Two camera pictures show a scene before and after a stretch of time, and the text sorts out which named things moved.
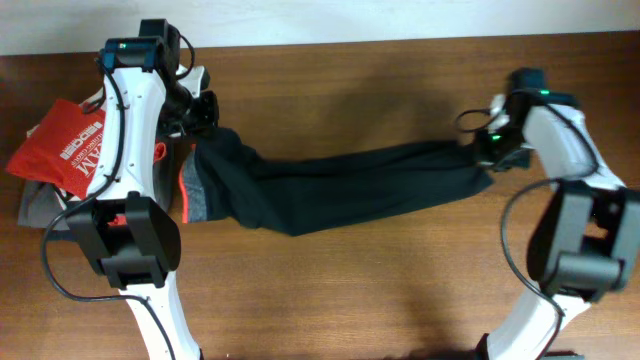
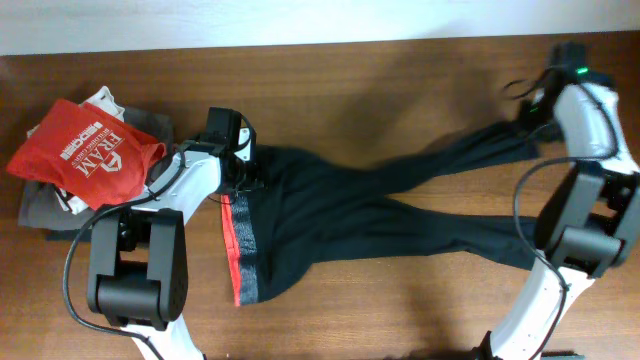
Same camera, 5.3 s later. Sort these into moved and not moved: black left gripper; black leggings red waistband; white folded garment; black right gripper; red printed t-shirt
Moved: black right gripper; black leggings red waistband; black left gripper
Not moved: white folded garment; red printed t-shirt
